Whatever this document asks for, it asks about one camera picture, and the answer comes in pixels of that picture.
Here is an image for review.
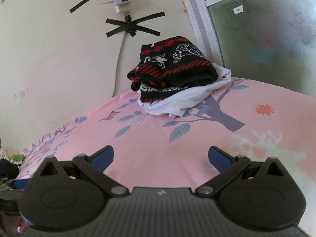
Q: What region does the dark cloth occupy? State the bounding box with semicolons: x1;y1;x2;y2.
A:
0;158;20;179

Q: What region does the pink printed bed sheet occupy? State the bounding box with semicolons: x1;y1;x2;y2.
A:
14;77;316;194

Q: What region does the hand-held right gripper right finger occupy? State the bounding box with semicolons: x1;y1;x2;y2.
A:
195;146;287;198

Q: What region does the white garment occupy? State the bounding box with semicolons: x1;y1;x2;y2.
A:
137;64;233;119

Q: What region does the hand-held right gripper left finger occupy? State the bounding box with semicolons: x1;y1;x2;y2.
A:
37;146;129;198

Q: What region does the black red patterned sweater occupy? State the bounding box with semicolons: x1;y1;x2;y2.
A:
127;36;219;102

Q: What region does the grey cable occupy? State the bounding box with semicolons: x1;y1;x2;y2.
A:
112;33;127;97

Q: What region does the white-framed frosted window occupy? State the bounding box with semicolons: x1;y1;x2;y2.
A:
174;0;316;71

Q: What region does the green object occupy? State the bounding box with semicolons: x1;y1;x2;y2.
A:
9;154;24;164

